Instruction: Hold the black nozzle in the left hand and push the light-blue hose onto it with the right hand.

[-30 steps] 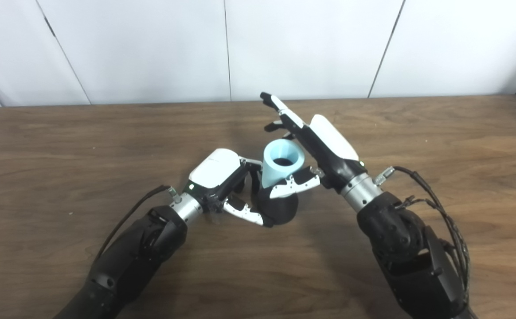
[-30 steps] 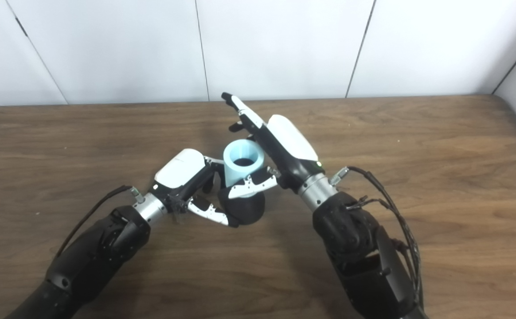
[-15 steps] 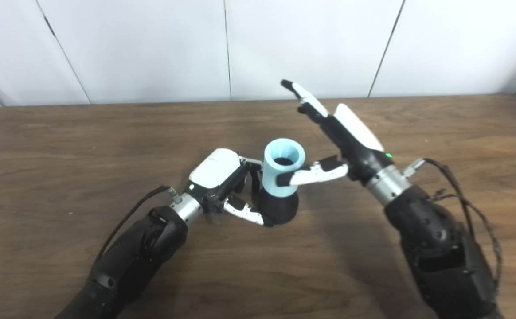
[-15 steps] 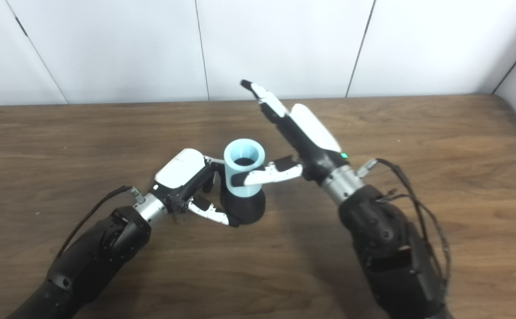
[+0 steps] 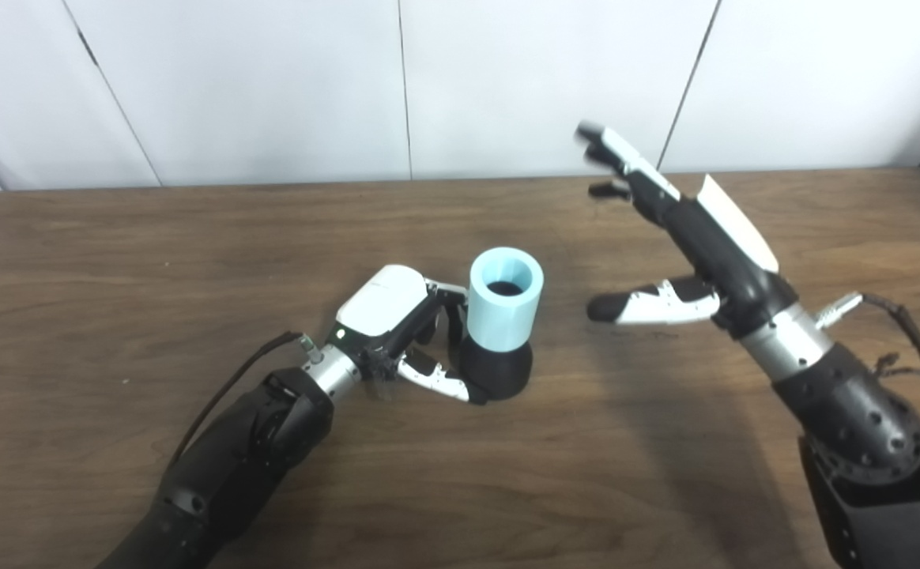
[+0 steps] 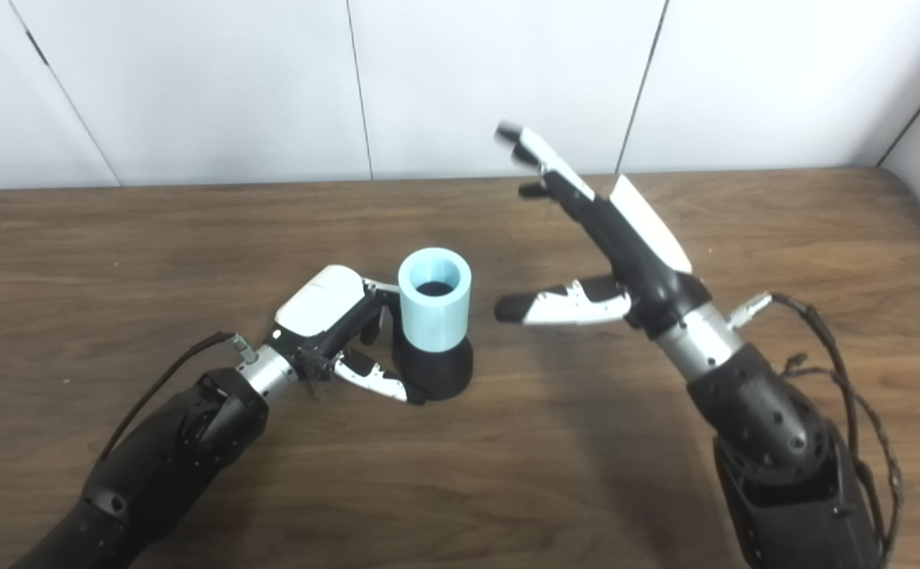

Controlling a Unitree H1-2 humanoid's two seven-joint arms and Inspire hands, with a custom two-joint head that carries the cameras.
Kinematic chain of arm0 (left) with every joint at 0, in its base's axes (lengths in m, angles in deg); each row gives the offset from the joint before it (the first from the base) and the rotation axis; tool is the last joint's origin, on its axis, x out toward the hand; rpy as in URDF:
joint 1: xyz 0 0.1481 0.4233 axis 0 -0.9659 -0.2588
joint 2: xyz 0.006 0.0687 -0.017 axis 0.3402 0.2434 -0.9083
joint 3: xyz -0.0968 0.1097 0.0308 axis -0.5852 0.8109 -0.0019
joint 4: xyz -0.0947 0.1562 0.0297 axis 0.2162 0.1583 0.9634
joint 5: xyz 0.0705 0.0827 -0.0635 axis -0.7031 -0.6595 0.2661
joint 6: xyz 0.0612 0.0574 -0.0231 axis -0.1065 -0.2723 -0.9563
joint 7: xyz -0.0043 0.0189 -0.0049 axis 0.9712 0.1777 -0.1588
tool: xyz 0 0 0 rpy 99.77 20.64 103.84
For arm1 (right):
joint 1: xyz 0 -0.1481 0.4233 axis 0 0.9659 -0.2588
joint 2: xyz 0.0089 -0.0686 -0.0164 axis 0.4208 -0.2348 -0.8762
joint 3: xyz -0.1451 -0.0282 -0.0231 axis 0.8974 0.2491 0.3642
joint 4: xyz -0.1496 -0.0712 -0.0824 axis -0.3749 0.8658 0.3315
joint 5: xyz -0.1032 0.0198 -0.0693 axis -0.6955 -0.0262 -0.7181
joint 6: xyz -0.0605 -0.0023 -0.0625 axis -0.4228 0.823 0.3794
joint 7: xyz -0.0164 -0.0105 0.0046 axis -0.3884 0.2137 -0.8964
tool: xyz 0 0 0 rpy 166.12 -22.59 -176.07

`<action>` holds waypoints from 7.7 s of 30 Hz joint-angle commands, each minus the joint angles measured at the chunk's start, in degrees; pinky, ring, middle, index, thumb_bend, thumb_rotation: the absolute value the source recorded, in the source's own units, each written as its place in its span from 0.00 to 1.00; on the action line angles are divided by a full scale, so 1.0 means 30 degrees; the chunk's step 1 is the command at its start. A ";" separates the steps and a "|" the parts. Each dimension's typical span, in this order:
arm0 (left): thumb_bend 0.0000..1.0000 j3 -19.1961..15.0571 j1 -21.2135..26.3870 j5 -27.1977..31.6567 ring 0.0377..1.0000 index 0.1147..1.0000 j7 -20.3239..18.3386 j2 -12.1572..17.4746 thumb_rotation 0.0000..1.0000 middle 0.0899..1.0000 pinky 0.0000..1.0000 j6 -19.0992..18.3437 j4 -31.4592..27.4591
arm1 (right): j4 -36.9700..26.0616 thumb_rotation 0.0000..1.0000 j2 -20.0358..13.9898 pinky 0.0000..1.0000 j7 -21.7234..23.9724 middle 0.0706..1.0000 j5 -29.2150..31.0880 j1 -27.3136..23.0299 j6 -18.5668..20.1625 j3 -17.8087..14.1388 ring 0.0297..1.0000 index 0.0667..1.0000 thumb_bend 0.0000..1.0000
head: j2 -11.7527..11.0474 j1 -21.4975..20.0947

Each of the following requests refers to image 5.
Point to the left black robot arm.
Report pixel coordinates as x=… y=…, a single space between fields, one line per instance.
x=239 y=466

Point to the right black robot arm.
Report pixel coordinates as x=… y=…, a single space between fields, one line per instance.
x=863 y=427

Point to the black funnel-shaped nozzle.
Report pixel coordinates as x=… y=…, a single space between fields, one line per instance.
x=499 y=371

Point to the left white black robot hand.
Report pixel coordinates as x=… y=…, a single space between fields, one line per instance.
x=381 y=304

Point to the light blue cylinder cup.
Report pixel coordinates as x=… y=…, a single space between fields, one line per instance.
x=499 y=324

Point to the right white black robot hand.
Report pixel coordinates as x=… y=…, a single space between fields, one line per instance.
x=733 y=265

